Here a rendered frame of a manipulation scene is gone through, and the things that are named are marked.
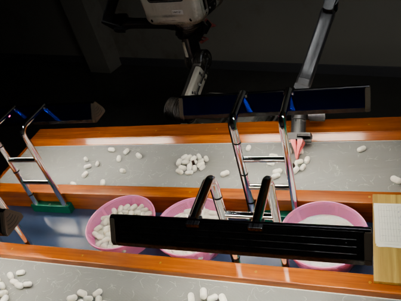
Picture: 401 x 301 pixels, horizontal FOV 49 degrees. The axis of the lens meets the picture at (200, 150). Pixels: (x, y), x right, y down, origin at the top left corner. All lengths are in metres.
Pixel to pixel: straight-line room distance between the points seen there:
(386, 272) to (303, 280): 0.22
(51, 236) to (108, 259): 0.42
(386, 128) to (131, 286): 1.09
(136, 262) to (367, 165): 0.87
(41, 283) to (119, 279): 0.29
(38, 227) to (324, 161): 1.20
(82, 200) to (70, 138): 0.48
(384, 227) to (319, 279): 0.26
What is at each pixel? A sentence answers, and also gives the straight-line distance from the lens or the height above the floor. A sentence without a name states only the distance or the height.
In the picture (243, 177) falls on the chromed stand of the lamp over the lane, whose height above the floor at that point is 0.89.
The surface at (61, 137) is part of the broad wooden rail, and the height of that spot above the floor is 0.76.
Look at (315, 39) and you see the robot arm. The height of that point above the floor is 1.08.
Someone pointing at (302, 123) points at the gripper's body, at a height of 0.86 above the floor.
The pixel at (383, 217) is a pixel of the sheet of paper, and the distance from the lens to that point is 1.44.
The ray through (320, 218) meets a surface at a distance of 1.50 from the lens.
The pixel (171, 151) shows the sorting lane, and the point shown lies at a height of 0.74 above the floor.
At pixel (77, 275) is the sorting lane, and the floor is 0.74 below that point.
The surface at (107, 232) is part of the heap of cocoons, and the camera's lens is 1.68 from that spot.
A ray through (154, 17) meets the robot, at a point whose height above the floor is 1.16.
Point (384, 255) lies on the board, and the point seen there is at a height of 0.78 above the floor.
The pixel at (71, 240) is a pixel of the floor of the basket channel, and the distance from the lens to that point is 1.83.
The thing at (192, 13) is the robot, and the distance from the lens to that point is 2.05.
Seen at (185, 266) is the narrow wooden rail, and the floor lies 0.76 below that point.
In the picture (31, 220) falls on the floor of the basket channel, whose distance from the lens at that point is 2.04.
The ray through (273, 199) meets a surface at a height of 1.04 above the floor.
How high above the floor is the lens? 1.83
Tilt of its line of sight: 36 degrees down
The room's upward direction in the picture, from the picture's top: 17 degrees counter-clockwise
